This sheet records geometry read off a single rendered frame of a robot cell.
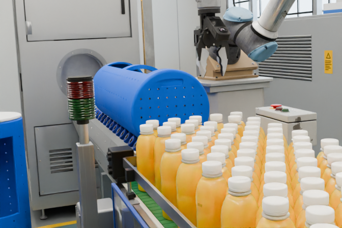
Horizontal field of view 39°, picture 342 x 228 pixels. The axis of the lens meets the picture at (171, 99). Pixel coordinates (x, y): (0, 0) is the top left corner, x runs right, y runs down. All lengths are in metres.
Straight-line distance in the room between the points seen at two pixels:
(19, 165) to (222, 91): 0.93
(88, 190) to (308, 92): 2.42
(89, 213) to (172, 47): 6.12
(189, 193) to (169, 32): 6.21
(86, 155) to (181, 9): 6.22
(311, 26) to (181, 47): 4.13
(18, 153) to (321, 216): 1.68
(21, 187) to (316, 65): 2.01
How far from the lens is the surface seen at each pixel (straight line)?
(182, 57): 7.30
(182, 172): 1.07
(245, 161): 0.98
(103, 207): 1.47
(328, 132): 3.30
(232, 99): 2.08
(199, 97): 1.71
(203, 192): 0.96
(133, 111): 1.64
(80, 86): 1.14
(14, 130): 2.19
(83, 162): 1.18
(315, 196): 0.78
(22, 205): 2.27
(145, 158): 1.41
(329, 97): 3.26
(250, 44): 2.00
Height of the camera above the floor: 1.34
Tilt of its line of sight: 7 degrees down
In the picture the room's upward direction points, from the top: 3 degrees counter-clockwise
